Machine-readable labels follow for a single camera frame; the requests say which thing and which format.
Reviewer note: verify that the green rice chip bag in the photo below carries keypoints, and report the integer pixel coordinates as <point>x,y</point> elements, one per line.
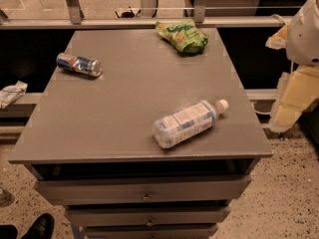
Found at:
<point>183,35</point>

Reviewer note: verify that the black shoe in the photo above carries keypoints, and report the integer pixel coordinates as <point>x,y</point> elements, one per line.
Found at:
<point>42,228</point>

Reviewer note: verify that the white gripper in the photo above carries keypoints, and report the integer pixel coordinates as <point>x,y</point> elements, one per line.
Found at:
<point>305,37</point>

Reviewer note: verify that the blue label plastic bottle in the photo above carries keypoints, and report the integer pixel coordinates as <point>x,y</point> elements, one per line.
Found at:
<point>174,129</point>

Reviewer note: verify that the metal railing frame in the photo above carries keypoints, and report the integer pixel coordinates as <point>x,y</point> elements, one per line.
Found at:
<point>110,14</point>

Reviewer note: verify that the top drawer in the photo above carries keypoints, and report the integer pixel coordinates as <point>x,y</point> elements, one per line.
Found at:
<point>143,190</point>

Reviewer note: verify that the blue silver soda can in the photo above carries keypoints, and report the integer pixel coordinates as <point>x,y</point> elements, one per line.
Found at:
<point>79,64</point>

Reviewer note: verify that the grey drawer cabinet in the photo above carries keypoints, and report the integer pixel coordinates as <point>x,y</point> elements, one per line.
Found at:
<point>85,129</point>

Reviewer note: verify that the white blue snack packet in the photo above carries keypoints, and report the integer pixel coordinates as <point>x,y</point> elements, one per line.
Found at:
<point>10,94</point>

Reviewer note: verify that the middle drawer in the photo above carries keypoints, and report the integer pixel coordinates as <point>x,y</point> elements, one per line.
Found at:
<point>147,216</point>

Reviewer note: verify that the bottom drawer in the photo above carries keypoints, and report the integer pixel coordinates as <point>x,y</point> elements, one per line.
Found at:
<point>181,231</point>

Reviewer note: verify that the drawer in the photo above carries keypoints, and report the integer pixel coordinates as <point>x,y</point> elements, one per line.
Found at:
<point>143,190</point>
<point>147,216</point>
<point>181,231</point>

